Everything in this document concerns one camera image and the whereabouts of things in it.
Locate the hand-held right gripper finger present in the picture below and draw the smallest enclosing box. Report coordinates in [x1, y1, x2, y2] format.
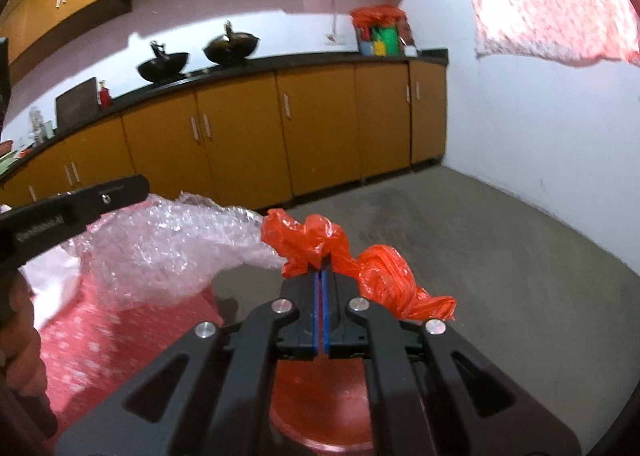
[55, 269, 321, 456]
[322, 269, 585, 456]

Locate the orange plastic bag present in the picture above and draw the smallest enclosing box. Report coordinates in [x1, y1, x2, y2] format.
[260, 208, 457, 321]

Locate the clear bubble wrap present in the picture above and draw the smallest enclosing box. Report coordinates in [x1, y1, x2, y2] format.
[62, 192, 288, 311]

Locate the red plastic bucket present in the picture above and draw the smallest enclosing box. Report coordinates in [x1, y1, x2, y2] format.
[269, 358, 376, 452]

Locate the person's left hand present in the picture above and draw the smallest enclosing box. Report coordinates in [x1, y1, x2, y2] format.
[0, 270, 49, 399]

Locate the white tissue paper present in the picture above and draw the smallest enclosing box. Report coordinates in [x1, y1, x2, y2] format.
[22, 246, 83, 297]

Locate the brown cutting board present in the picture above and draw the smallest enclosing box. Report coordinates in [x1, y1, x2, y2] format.
[55, 77, 99, 131]

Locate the red floral tablecloth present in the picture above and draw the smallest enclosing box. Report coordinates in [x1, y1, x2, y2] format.
[30, 256, 226, 437]

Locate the black wok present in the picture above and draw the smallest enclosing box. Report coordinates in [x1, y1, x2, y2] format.
[136, 40, 191, 83]
[202, 20, 262, 66]

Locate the wooden lower kitchen cabinet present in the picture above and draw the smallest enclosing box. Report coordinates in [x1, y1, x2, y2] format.
[0, 58, 448, 217]

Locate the black kitchen countertop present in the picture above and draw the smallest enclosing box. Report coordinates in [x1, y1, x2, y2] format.
[0, 50, 449, 187]

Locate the orange bag on containers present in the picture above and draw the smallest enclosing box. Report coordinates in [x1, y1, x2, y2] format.
[350, 4, 406, 27]

